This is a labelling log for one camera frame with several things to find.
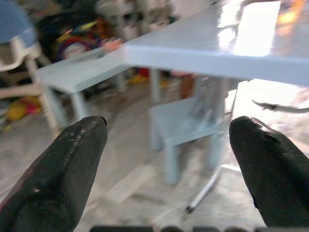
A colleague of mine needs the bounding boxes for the white shelf unit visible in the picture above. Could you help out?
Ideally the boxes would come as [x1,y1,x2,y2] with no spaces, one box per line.
[96,0,176,43]

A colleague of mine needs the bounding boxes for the small light blue table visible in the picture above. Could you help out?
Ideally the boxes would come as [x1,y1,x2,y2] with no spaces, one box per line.
[36,47,128,129]

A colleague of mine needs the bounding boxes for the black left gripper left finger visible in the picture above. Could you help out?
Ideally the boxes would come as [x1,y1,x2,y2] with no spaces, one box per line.
[0,116,108,232]

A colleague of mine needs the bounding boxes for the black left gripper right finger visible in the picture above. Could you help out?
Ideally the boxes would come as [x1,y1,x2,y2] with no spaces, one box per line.
[228,116,309,232]

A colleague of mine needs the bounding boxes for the white high chair blue seat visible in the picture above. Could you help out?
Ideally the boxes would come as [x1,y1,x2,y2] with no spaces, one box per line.
[0,0,60,136]

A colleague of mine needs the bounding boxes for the large light blue table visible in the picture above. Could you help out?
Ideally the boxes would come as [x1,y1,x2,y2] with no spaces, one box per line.
[122,0,309,170]

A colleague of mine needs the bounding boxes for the yellow plastic toy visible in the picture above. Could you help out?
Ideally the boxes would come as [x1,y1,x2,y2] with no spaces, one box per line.
[4,96,43,124]

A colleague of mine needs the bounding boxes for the colourful ring toy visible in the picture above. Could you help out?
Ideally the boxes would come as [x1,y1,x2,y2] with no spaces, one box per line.
[56,36,94,60]

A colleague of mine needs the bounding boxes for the light blue child chair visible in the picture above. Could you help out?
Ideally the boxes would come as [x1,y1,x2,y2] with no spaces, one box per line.
[149,95,225,186]

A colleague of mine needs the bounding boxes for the white metal frame leg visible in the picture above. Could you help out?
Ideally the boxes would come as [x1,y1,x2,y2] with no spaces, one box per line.
[185,166,224,214]

